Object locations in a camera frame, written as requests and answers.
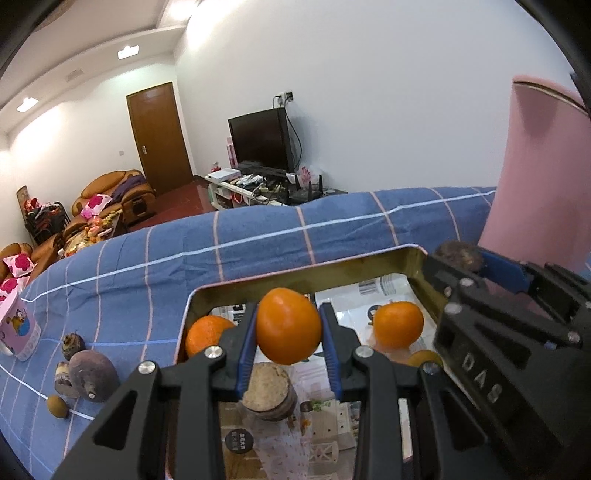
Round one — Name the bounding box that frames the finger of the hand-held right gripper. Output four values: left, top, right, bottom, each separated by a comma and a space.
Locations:
482, 249, 591, 320
421, 253, 490, 324

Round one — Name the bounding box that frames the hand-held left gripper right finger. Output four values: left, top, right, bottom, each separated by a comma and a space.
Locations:
320, 304, 504, 480

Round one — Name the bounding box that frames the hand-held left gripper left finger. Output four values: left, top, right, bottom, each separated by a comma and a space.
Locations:
51, 304, 259, 480

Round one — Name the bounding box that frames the dark water chestnut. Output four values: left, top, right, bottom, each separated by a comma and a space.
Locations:
61, 333, 87, 361
436, 241, 485, 273

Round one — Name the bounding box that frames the orange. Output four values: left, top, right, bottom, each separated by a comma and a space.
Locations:
185, 316, 238, 360
372, 301, 424, 350
255, 287, 323, 366

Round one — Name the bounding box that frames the small yellow fruit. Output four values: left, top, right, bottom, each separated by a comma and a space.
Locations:
406, 349, 444, 370

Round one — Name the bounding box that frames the pink metal tin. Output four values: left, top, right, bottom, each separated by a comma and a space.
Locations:
174, 246, 444, 480

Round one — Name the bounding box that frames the dull purple round fruit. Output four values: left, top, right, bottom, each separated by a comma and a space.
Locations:
68, 349, 120, 404

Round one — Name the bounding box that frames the small yellow-green fruit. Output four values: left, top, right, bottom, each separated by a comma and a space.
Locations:
46, 395, 70, 421

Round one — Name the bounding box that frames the photo printed leaflet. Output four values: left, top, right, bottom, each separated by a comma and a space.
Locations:
221, 397, 370, 480

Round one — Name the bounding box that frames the pink kettle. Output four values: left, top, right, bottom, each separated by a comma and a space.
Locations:
478, 74, 591, 282

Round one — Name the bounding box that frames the blue plaid cloth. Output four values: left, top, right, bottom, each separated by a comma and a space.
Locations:
0, 187, 499, 480

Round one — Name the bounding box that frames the black router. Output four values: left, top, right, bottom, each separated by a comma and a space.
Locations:
288, 173, 324, 204

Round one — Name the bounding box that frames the white television stand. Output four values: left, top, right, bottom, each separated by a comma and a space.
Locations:
205, 168, 349, 213

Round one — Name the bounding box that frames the dark coffee table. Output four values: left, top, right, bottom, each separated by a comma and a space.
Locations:
60, 210, 126, 257

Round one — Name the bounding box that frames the brown leather armchair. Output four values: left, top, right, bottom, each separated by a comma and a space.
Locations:
71, 170, 157, 227

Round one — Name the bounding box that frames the pile of snacks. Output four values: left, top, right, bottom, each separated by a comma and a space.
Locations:
65, 210, 116, 252

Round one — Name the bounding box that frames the purple blanket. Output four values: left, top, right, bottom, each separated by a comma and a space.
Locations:
108, 175, 144, 204

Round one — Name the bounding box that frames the pink floral cushion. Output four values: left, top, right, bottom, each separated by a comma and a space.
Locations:
81, 194, 113, 220
2, 253, 35, 278
0, 277, 24, 305

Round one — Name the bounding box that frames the black television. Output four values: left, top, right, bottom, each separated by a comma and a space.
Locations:
228, 107, 296, 174

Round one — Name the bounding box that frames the pink cartoon mug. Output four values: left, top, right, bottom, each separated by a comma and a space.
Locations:
0, 293, 41, 361

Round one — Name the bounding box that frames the brown leather sofa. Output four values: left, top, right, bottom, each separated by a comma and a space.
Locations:
0, 233, 65, 282

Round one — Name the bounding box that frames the brown wooden door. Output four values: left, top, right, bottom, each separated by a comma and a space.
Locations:
126, 82, 194, 195

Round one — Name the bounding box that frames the black clothes rack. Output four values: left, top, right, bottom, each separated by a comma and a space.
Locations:
23, 200, 72, 245

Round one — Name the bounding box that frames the black power cable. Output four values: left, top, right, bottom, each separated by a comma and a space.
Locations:
286, 105, 305, 174

